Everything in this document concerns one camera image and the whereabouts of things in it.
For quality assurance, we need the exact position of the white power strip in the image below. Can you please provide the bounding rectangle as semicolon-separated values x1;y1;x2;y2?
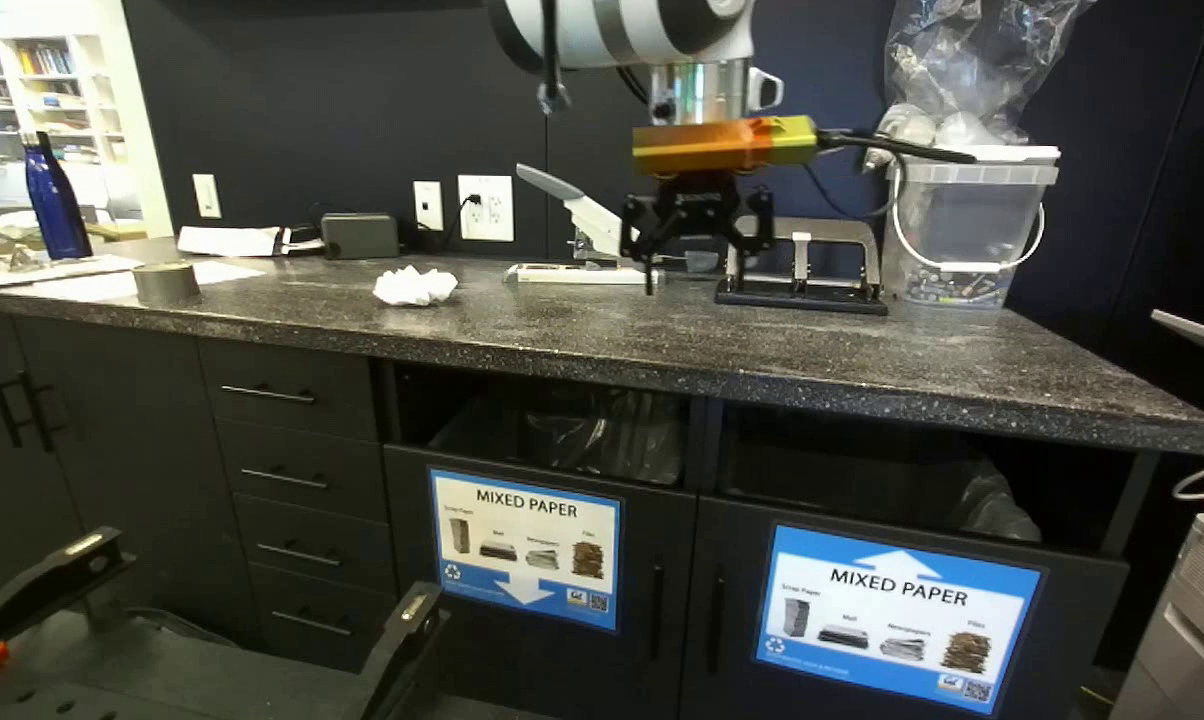
176;221;291;263

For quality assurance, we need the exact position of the wide white paper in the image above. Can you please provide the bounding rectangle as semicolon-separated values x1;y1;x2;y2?
371;263;465;310

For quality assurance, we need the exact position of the black box device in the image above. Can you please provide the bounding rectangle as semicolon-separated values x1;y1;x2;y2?
318;211;405;263

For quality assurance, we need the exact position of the blue water bottle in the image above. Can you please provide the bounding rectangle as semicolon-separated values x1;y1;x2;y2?
24;133;98;263

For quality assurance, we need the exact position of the printed white paper sheet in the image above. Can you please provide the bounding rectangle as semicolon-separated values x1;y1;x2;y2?
0;251;136;289

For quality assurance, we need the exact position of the black drawer with metal handle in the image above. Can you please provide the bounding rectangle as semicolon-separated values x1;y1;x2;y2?
243;570;394;671
200;340;382;442
232;497;394;593
214;429;392;525

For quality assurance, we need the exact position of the clear plastic container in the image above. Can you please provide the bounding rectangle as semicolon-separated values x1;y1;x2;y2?
880;141;1066;310

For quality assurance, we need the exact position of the narrow white wall outlet plate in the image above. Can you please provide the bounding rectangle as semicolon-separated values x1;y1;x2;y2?
412;178;448;234

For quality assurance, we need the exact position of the clear plastic bag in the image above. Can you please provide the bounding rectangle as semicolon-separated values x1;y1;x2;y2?
865;0;1105;172

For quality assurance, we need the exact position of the wide black cabinet door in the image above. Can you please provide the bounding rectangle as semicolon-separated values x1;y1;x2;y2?
16;315;250;631

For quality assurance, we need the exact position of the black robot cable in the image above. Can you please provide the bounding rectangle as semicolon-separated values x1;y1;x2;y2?
531;0;982;224

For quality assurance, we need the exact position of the narrow black cabinet door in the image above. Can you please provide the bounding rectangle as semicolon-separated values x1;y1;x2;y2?
0;310;91;593

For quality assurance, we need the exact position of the slanted blue bin label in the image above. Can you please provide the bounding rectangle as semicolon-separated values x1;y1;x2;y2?
756;518;1046;715

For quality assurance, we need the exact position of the black cart with orange part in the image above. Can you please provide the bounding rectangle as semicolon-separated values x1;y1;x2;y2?
0;525;448;720

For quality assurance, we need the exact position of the wide blue bin label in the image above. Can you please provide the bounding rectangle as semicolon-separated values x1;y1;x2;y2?
426;462;627;635

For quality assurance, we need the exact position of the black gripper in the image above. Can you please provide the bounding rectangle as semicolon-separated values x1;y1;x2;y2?
619;175;778;298

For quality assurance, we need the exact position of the wide white wall outlet plate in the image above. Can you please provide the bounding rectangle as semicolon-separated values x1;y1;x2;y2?
457;172;519;246

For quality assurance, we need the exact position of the white bookshelf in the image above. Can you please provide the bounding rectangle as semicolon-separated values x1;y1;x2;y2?
0;0;176;244

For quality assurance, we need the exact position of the white light switch plate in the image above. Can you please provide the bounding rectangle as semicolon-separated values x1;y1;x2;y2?
190;172;227;224

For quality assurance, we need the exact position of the orange cylindrical wrist attachment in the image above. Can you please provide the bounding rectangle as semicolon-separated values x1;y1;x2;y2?
627;112;824;178

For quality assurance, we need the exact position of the flat white desk tool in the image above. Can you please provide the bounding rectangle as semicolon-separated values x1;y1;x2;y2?
498;261;651;289

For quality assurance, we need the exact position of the large white paper sheet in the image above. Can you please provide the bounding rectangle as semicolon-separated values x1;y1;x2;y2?
13;261;274;308

